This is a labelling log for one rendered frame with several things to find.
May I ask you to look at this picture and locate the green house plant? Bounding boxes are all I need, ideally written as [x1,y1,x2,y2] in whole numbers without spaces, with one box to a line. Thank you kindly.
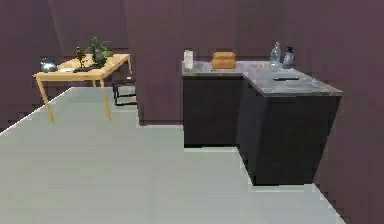
[84,35,115,67]

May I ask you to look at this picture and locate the light wooden table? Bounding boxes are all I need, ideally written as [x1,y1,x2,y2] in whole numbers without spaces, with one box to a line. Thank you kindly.
[32,53,133,124]

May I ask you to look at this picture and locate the white cup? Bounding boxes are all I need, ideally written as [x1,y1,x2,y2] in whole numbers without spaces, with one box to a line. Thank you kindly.
[183,49,195,71]

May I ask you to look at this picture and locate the clear glass bottle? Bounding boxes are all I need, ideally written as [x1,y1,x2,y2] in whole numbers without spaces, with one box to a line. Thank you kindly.
[269,41,282,67]

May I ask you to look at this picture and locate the black frame chair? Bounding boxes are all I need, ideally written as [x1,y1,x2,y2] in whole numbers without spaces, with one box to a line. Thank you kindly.
[111,75,138,107]

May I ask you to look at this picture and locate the black kitchen counter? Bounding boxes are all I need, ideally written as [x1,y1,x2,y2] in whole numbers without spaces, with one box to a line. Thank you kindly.
[181,60,344,186]

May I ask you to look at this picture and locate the brown bread loaf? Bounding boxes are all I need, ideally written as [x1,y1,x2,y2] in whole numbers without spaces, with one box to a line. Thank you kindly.
[211,51,237,70]

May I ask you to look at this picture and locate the dark small figurine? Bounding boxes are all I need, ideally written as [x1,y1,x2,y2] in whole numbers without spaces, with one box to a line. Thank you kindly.
[75,46,87,69]

